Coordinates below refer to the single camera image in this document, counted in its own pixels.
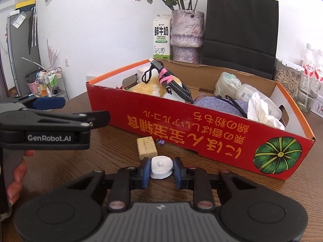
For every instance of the white tissue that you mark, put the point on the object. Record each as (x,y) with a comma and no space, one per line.
(260,111)

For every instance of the white plush toy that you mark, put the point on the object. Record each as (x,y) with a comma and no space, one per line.
(142,71)

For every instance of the white tissue box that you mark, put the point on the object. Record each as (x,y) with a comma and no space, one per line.
(318,109)

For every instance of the beige eraser block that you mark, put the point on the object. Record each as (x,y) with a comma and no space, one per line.
(146,147)

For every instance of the pink dried grass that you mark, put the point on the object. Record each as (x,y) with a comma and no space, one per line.
(53,55)

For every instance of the clear plastic bag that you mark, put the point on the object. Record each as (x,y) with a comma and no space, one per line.
(227,83)

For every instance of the clear drinking glass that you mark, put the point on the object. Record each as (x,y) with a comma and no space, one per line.
(306,100)

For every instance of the purple woven cloth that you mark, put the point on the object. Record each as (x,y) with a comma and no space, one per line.
(212,103)

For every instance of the red label water bottle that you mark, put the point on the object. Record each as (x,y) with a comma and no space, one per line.
(307,60)
(319,68)

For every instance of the red cardboard box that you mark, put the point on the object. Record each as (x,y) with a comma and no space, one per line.
(201,131)

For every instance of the clear plastic container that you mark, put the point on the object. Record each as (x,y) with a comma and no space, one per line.
(244,93)

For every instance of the metal storage rack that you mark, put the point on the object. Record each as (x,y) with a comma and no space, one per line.
(54,83)

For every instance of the person's left hand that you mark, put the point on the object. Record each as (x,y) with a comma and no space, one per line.
(20,171)

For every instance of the yellow plush toy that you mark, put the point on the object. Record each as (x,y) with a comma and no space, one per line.
(146,87)

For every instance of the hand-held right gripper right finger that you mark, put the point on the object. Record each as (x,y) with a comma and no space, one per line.
(178,174)

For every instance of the grey refrigerator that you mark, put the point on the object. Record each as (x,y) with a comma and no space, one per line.
(20,55)

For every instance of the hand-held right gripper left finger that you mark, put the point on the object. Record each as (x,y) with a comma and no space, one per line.
(145,174)

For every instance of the black paper bag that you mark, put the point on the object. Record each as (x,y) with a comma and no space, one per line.
(239,30)

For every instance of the pink bin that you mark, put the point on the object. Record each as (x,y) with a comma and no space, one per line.
(34,85)

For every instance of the white wall socket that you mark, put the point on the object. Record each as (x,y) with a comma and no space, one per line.
(67,62)

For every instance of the white green milk carton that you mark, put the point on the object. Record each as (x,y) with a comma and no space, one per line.
(161,37)

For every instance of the clear jar of pellets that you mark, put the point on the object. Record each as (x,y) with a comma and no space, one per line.
(287,80)

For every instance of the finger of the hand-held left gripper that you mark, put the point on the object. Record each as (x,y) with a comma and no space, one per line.
(50,103)
(96,118)

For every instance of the purple textured vase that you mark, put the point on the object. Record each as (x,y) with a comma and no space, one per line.
(186,30)

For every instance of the small purple scrap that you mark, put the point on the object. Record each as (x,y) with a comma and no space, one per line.
(160,141)

